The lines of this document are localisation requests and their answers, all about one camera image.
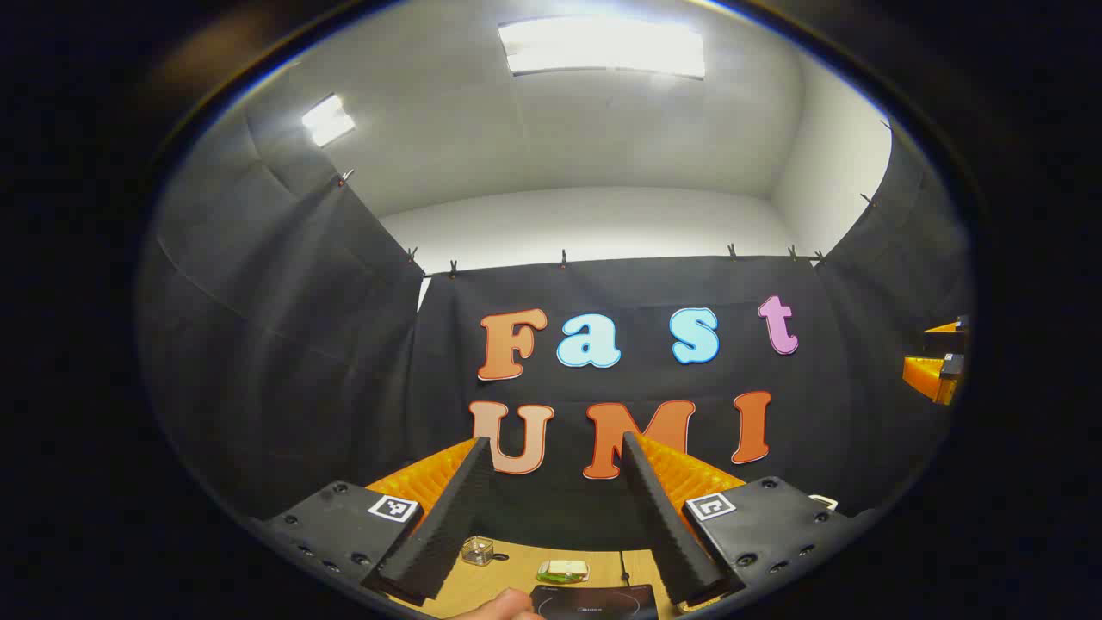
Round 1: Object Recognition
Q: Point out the small ceiling light panel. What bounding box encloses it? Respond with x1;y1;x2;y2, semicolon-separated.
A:
301;93;356;147

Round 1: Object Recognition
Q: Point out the large ceiling light panel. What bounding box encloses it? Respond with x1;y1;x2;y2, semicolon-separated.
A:
498;15;707;80

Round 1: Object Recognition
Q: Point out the black induction cooktop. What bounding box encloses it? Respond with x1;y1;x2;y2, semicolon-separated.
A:
529;584;659;620

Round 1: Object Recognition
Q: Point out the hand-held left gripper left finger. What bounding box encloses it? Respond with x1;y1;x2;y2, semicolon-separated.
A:
263;437;492;604

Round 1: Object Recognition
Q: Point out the small wire mesh basket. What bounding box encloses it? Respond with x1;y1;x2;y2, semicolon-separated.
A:
461;536;511;567

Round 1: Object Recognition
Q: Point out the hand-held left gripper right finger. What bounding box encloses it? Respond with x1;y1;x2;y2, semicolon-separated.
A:
622;431;862;608

